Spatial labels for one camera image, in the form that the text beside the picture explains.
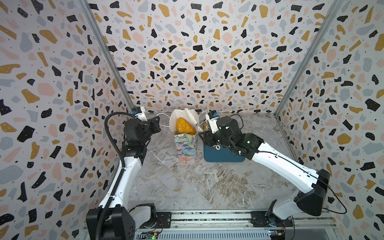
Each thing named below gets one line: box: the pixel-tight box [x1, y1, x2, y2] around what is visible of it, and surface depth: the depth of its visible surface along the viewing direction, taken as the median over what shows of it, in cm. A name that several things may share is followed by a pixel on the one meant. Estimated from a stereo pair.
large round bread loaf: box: [176, 117, 196, 135], surface depth 93 cm
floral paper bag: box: [169, 108, 200, 162], surface depth 85 cm
